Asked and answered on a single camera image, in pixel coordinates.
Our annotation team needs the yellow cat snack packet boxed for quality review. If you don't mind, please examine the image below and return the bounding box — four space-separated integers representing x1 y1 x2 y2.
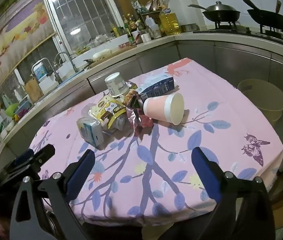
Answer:
91 96 127 128

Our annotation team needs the fruit wall poster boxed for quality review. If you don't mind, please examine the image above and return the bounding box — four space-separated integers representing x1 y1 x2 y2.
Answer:
0 0 57 80

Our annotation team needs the blue white carton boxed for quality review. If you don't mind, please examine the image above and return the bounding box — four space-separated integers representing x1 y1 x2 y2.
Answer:
137 74 175 102

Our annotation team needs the gas stove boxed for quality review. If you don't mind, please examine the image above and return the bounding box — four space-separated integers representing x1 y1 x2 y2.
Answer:
193 21 283 50

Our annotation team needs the small steel bowl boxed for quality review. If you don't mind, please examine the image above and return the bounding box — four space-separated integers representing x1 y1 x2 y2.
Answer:
181 24 199 32

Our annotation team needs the white plate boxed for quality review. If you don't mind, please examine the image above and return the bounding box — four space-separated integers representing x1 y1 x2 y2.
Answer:
93 49 112 61

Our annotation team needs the pink floral tablecloth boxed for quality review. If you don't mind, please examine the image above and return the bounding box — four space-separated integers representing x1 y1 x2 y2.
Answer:
29 57 283 224

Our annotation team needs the large cooking oil bottle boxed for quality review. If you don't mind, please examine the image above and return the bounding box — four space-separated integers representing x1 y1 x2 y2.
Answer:
159 8 182 36

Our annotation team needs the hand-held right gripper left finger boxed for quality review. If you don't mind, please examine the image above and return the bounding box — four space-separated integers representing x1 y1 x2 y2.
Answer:
9 149 96 240

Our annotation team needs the green plastic bowl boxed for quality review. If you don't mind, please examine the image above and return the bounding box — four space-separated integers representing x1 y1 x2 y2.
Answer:
5 102 19 117

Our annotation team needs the white tissue pack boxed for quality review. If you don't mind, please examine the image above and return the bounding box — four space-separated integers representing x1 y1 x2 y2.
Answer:
76 117 105 148

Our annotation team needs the pink paper cup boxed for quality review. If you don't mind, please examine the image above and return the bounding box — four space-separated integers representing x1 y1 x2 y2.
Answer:
143 93 185 125

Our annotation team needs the black wok with steel lid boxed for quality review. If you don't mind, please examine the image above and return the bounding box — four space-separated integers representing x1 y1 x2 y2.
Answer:
188 1 241 22

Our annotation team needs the steel kitchen cabinet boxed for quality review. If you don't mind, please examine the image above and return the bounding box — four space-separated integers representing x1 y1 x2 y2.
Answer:
0 39 283 173

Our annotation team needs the row of condiment bottles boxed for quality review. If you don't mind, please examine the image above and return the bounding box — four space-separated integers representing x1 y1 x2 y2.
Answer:
110 14 162 45

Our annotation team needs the white blue water purifier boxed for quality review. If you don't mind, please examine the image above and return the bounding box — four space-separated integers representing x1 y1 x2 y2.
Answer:
33 62 57 92

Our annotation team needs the steel sink faucet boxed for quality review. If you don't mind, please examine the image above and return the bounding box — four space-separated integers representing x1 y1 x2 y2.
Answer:
54 52 77 72

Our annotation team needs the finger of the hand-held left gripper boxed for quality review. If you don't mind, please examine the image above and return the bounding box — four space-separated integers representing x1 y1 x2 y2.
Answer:
28 144 56 173
8 149 35 174

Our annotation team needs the barred window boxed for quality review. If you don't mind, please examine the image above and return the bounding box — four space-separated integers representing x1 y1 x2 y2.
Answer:
45 0 122 53

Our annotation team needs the beige plastic bin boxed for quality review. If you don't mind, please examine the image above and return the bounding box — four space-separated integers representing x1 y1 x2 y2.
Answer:
237 79 283 130

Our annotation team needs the white printed paper cup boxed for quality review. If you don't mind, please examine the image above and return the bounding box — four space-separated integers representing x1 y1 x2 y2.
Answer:
105 72 131 98

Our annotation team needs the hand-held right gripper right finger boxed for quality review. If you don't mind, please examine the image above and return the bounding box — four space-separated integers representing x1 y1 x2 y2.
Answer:
191 147 275 240

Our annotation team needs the wooden cutting board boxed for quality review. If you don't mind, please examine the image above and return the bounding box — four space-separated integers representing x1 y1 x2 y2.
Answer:
24 76 44 103

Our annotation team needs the steel filter faucet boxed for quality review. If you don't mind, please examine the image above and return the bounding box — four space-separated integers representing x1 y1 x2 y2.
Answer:
31 57 62 84

